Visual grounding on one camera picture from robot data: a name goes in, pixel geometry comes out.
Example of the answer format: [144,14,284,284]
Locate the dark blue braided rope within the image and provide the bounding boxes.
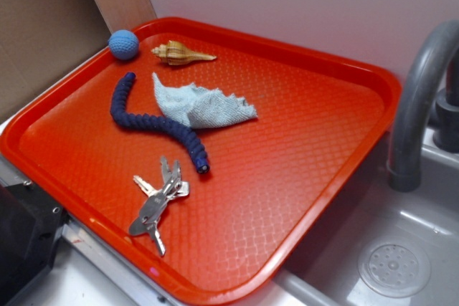
[110,72,209,175]

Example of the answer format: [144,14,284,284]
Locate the red plastic tray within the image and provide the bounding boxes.
[1,18,401,305]

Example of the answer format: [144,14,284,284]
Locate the silver key bunch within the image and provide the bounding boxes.
[128,157,189,257]

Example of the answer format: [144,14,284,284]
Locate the brown cardboard panel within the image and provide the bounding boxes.
[1,0,156,120]

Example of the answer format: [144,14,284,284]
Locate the dark grey faucet knob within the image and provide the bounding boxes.
[432,47,459,154]

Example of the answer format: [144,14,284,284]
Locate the light blue cloth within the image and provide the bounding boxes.
[152,73,258,129]

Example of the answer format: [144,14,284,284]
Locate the blue textured ball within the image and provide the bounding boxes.
[108,29,139,60]

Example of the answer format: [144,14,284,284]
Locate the grey plastic sink basin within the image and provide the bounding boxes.
[275,129,458,305]

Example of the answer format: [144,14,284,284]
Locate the grey curved faucet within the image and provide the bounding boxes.
[387,19,458,192]

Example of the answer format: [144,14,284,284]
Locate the tan spiral seashell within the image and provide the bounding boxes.
[151,40,217,66]

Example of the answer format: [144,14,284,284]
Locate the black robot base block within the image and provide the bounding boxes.
[1,184,67,305]

